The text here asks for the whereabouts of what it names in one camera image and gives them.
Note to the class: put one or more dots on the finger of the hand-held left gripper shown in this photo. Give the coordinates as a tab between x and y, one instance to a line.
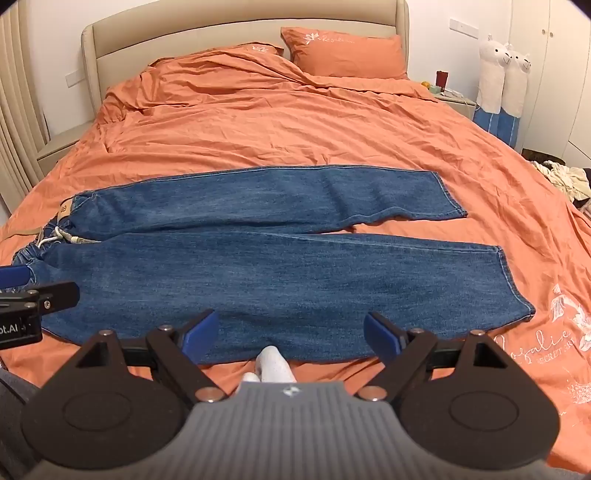
55	295
14	277

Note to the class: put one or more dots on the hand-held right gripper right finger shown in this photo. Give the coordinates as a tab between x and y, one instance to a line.
381	334

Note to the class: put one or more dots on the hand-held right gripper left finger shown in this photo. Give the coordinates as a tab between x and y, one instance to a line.
203	332

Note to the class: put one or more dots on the blue denim pants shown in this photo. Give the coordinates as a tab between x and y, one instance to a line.
277	277

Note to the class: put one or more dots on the person's foot in white sock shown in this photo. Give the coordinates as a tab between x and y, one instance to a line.
249	382
274	367

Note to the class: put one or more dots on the beige nightstand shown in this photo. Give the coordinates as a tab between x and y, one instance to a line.
60	143

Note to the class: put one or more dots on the beige pleated curtain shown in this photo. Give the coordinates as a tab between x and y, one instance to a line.
18	115

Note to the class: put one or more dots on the orange duvet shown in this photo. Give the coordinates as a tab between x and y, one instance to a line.
277	129

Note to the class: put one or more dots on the white nightstand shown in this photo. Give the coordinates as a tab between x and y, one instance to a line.
457	105

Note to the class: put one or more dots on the pile of clothes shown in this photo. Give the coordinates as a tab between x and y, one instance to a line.
568	177

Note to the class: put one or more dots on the orange fruit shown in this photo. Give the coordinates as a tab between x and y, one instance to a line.
425	85

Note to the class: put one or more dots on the dark red cup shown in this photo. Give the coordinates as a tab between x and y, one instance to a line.
442	81

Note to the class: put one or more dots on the white alpaca plush toy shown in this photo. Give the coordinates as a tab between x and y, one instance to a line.
490	78
515	87

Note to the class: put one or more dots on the orange embroidered pillow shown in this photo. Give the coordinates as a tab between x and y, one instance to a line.
346	50
258	49

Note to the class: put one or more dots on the beige chair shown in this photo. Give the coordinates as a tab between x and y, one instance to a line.
184	27

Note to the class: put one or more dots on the white wardrobe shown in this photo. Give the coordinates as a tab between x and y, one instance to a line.
563	69

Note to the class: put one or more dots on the white wall socket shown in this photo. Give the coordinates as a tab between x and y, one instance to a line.
70	78

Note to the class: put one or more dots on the white wall switch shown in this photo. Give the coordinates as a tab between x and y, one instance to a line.
465	26

